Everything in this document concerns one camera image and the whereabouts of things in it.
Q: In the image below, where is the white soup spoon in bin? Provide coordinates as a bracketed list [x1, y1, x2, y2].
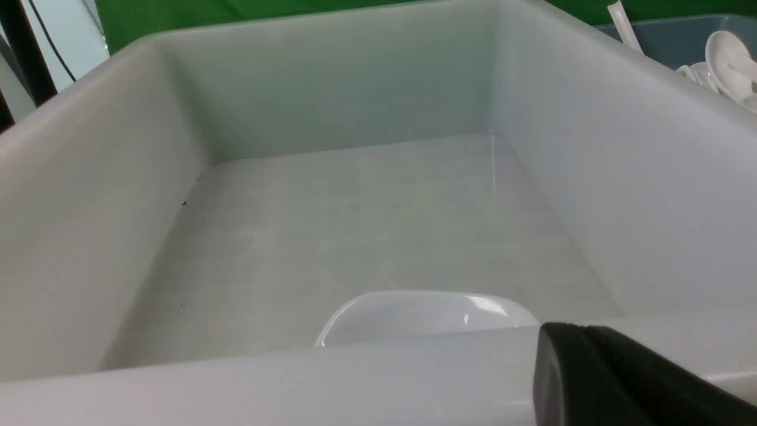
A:
[705, 30, 756, 112]

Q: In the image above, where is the small white bowl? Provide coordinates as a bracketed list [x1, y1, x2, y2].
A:
[314, 289, 541, 348]

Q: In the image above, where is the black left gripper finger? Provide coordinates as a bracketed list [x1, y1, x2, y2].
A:
[532, 322, 756, 425]

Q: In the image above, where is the teal plastic spoon bin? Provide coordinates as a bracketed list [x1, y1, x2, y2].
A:
[594, 15, 757, 72]

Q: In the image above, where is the white spoon standing upright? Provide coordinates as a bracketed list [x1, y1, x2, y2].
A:
[607, 1, 644, 55]

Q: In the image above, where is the green backdrop cloth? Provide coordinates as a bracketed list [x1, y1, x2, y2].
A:
[95, 1, 756, 54]

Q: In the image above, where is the large white plastic bin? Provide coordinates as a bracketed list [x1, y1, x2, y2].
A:
[2, 1, 755, 425]

